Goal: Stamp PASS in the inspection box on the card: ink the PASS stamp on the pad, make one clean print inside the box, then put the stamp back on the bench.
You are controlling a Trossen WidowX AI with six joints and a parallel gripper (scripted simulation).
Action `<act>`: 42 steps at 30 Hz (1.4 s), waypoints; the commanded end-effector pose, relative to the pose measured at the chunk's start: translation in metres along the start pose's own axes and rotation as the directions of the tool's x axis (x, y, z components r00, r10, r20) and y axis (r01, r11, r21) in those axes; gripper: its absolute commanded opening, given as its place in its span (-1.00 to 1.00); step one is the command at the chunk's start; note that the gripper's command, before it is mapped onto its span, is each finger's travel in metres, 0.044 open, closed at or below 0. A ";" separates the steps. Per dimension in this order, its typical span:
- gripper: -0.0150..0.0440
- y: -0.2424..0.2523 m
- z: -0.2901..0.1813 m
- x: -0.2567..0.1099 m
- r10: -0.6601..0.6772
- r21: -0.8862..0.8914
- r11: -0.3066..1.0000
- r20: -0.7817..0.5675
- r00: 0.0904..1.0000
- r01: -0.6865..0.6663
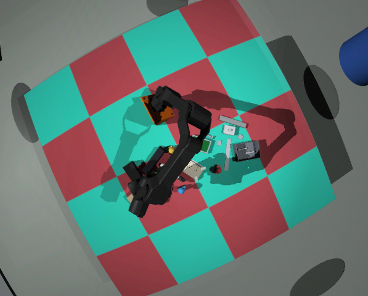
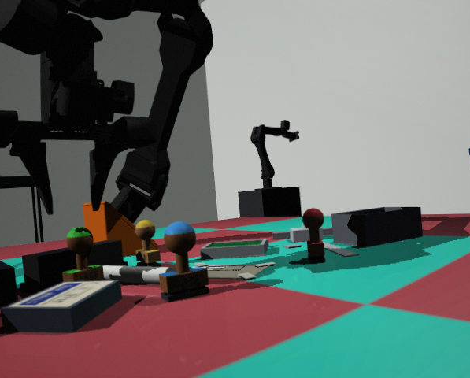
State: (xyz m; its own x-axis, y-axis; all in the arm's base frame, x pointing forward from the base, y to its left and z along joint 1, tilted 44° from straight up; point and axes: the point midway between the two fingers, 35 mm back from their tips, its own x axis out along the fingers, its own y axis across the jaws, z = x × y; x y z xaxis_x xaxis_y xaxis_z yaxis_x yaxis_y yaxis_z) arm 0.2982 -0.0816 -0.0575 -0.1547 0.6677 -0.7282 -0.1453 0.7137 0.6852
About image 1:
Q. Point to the white cylinder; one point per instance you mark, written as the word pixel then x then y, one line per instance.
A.
pixel 179 178

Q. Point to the brown date stamp with blue top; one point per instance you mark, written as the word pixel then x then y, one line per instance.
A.
pixel 181 189

